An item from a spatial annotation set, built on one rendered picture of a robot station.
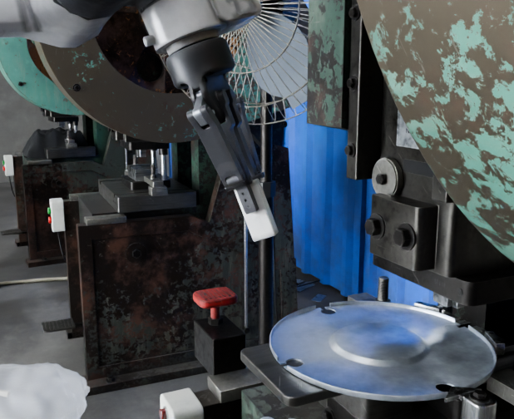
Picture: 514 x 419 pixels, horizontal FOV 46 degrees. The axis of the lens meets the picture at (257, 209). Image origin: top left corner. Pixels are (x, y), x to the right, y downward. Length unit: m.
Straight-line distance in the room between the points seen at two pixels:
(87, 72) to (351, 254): 1.73
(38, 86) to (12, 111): 3.57
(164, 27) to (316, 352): 0.44
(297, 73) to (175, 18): 0.84
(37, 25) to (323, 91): 0.39
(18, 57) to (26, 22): 2.90
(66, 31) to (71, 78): 1.21
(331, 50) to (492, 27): 0.57
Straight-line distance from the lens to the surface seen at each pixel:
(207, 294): 1.06
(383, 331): 0.86
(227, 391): 1.00
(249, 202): 0.70
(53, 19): 0.72
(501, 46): 0.31
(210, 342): 1.04
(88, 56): 1.95
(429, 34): 0.34
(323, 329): 0.87
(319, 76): 0.89
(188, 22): 0.69
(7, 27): 0.74
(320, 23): 0.90
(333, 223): 3.25
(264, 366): 0.77
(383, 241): 0.81
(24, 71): 3.65
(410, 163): 0.80
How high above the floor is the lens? 1.13
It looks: 12 degrees down
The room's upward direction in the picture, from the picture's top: straight up
